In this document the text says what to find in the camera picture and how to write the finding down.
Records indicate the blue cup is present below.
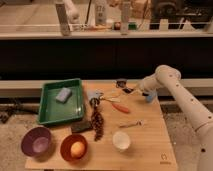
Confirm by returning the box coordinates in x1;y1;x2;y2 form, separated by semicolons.
145;91;157;103

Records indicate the orange bowl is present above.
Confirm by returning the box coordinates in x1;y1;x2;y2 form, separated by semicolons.
60;134;87;162

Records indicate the purple bowl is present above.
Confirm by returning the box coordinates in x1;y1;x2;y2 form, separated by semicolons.
21;127;52;157

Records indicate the yellow orange fruit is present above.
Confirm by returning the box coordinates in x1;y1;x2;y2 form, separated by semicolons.
70;142;85;158

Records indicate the wooden board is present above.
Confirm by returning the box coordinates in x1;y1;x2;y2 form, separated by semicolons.
25;81;177;171

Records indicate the orange carrot toy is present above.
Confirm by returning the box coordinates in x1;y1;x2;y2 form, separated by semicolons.
112;103;130;114

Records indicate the blue sponge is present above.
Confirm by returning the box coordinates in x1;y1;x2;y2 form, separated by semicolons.
55;88;72;103

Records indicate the black scrubbing pad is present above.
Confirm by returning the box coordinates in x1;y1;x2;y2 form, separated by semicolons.
71;121;92;133

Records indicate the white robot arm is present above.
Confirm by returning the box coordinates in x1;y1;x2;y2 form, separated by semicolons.
132;65;213;171

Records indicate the brown beaded chain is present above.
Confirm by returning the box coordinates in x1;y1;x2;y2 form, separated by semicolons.
89;98;105;142

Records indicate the green plastic tray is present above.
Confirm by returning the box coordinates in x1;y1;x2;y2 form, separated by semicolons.
37;78;85;126

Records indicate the white cup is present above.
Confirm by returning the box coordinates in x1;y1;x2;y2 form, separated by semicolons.
112;131;131;151

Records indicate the black handled brush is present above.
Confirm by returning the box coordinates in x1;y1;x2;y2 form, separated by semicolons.
122;87;139;94

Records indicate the yellow handled utensil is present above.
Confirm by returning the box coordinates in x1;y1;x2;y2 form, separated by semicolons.
101;97;121;103

